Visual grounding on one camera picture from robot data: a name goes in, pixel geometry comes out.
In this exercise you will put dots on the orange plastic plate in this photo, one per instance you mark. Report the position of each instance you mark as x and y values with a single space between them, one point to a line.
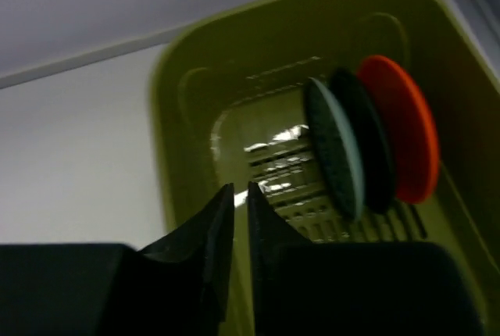
409 123

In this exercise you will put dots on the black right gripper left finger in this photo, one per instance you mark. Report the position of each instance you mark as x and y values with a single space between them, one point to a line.
177 285

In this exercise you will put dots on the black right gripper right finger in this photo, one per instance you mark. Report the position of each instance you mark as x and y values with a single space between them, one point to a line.
300 287

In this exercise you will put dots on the olive green dish rack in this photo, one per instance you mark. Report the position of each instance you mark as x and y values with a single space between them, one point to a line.
227 108

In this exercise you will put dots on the black plate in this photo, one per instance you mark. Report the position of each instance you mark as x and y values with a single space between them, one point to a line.
377 159

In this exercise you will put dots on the blue white patterned plate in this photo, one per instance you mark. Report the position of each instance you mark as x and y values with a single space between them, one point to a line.
335 148

